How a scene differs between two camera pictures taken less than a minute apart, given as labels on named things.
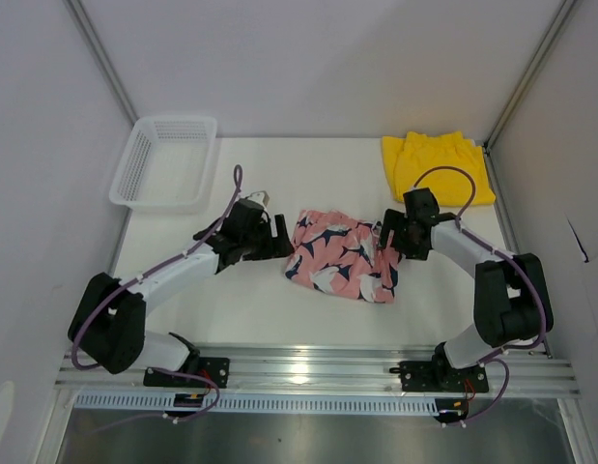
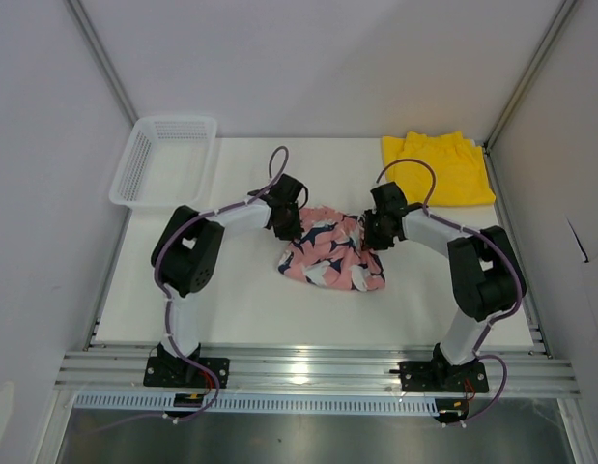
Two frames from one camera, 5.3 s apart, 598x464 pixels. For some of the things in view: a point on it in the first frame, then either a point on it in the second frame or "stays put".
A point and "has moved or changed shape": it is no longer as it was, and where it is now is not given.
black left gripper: (272, 249) -> (295, 231)
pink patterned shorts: (342, 256) has moved or changed shape
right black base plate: (438, 375) stays put
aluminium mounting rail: (325, 370) stays put
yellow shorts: (408, 157) stays put
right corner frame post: (563, 11) stays put
